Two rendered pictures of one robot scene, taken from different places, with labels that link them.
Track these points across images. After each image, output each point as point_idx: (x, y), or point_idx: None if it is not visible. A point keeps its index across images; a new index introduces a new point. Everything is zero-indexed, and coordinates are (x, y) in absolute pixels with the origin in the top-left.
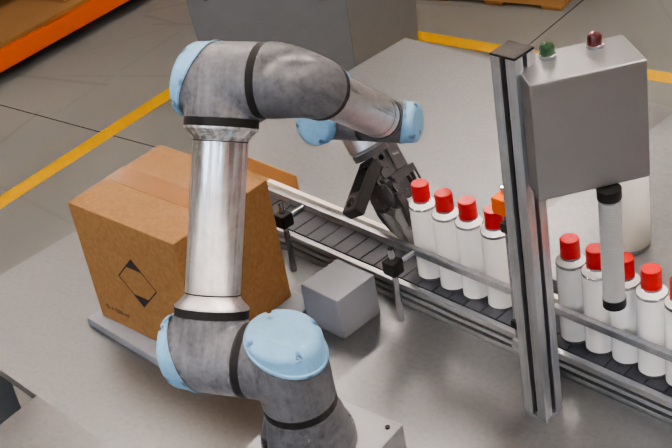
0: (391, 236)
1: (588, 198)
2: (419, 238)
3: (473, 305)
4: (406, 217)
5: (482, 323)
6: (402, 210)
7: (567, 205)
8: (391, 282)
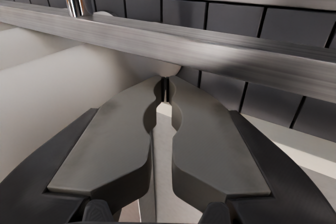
0: (180, 61)
1: (123, 212)
2: (43, 57)
3: None
4: (60, 139)
5: None
6: (38, 176)
7: (128, 206)
8: None
